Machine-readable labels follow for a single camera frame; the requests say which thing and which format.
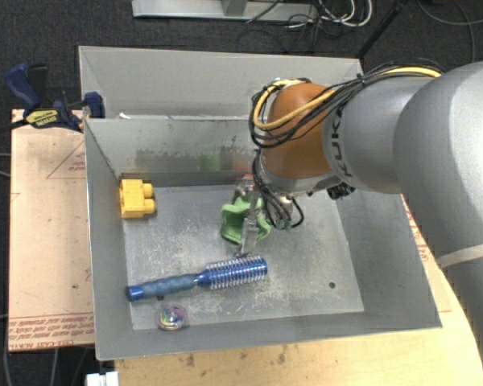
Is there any clear iridescent ball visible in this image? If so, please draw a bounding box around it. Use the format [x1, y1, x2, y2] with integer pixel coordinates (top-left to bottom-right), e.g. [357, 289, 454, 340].
[156, 304, 189, 331]

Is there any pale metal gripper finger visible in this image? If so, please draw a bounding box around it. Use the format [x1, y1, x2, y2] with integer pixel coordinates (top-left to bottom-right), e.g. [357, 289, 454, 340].
[235, 218, 251, 257]
[246, 217, 258, 254]

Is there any blue round hairbrush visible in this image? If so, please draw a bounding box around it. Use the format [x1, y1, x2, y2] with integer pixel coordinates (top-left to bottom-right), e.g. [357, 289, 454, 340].
[125, 255, 269, 302]

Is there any yellow toy brick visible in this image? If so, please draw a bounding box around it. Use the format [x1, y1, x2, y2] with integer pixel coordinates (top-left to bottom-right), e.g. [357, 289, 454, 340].
[119, 178, 158, 220]

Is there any grey metal bin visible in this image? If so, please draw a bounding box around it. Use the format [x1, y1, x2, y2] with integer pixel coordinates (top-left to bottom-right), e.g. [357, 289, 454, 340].
[78, 45, 444, 361]

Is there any green plastic cup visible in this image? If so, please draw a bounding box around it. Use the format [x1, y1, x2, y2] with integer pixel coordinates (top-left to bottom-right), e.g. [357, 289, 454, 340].
[219, 196, 272, 244]

